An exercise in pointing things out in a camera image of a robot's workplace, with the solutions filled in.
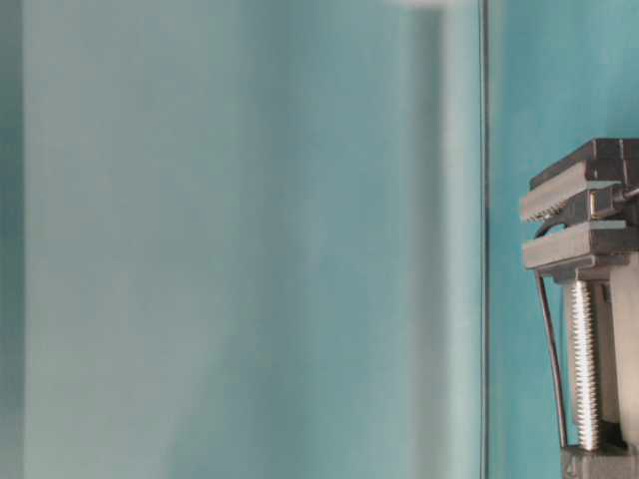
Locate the black female USB connector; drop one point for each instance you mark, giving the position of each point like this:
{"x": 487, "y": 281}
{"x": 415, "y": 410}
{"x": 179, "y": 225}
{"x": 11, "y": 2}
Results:
{"x": 578, "y": 208}

